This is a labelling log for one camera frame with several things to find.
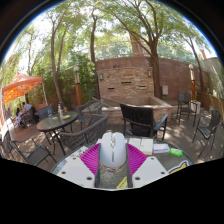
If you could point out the small white and blue booklet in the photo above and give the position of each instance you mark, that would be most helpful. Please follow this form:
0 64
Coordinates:
161 148

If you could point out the dark round patio table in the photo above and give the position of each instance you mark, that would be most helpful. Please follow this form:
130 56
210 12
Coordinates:
55 122

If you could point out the blue patio chair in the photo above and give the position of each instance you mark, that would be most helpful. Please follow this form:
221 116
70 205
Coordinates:
45 111

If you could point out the person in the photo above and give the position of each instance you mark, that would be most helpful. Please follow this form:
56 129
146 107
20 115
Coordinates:
19 116
27 107

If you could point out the white open book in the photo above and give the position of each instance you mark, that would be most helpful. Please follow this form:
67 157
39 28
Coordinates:
141 145

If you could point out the grey wall utility box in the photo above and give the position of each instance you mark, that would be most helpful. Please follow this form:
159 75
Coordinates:
165 90

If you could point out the dark wicker armchair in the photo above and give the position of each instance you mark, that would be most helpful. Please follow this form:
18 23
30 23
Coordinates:
90 108
86 133

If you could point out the white computer mouse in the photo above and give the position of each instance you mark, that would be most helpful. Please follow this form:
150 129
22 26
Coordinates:
113 150

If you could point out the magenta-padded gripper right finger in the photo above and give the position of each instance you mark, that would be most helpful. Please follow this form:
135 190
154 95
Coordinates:
150 170

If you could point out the white standing sign board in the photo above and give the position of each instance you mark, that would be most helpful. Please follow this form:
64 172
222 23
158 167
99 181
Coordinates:
195 107

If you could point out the black metal mesh chair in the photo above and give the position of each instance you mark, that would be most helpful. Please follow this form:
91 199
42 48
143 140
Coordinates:
36 155
213 121

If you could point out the black slatted wooden armchair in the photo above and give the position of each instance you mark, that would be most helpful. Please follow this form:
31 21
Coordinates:
140 118

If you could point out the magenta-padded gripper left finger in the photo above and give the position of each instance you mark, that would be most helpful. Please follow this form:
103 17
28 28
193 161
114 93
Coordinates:
76 170

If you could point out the wooden lamp post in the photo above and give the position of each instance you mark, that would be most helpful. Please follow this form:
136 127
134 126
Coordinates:
77 86
192 83

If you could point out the black metal slatted chair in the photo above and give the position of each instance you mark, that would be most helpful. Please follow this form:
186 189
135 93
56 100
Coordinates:
184 98

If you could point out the black wall lantern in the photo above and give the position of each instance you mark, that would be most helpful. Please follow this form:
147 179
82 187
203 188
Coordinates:
101 76
149 73

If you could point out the orange canopy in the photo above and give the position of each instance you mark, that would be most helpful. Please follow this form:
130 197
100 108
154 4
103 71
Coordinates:
21 86

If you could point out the small green packet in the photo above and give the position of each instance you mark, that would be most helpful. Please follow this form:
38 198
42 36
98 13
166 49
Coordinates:
176 152

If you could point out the large dark-trunked tree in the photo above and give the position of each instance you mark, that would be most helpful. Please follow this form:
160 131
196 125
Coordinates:
155 76

